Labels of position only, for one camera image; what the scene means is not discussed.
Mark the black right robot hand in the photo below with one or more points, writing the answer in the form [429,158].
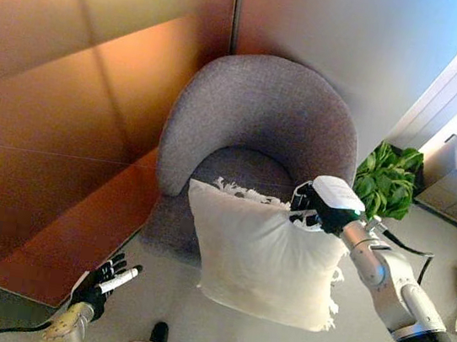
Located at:
[330,206]

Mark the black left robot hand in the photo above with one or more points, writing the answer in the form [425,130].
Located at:
[103,285]

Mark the white fringed pillow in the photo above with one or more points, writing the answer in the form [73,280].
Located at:
[258,260]

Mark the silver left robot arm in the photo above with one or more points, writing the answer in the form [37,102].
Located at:
[68,327]

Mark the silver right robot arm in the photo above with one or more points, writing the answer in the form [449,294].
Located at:
[398,293]

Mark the green leafy potted plant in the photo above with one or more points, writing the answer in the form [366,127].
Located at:
[386,184]

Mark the black left robot foot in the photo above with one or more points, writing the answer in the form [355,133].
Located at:
[159,335]

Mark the grey fabric round armchair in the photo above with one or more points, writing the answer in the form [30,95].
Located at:
[261,116]

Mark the copper glossy stepped cabinet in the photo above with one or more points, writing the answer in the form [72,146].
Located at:
[65,148]

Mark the white door frame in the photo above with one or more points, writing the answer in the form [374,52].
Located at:
[447,95]

